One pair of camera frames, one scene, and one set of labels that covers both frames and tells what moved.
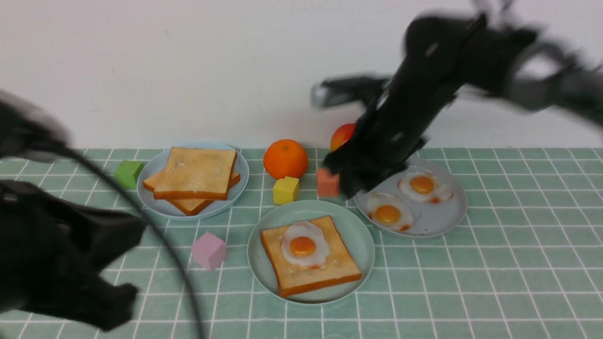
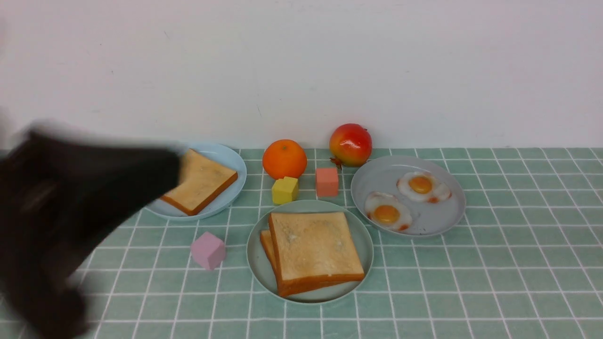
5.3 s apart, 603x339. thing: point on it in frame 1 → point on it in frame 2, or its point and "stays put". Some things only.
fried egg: (424, 186) stays put
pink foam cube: (209, 251) stays put
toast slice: (197, 173) → (266, 245)
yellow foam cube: (286, 190) stays put
